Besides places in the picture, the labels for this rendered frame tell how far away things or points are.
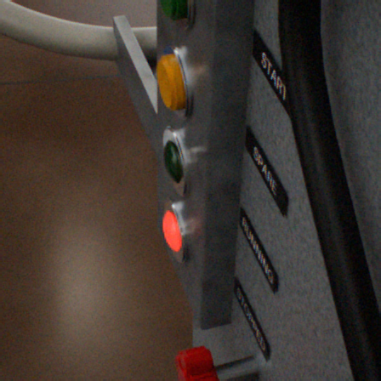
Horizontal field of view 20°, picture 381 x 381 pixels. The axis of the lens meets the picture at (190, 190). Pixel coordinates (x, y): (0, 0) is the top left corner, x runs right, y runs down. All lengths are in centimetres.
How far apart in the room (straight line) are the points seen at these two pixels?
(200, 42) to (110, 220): 184
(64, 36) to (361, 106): 62
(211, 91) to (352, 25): 12
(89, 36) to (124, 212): 137
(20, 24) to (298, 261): 56
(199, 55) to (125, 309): 169
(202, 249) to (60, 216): 178
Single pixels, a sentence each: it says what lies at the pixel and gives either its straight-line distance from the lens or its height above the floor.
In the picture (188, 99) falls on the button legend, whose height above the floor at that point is 135.
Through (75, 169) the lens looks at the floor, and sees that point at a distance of 240.
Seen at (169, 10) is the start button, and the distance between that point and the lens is 46.
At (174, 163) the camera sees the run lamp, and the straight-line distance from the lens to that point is 52.
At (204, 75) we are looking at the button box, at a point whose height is 138.
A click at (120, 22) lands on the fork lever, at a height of 111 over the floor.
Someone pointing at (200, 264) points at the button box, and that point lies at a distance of 54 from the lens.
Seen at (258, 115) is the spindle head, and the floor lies 137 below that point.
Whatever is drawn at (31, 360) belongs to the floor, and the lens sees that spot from 207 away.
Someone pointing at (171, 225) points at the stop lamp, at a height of 126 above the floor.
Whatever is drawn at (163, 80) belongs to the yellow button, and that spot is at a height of 135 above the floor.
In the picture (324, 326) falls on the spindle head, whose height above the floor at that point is 133.
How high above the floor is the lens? 167
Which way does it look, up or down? 45 degrees down
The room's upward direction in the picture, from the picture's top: 2 degrees clockwise
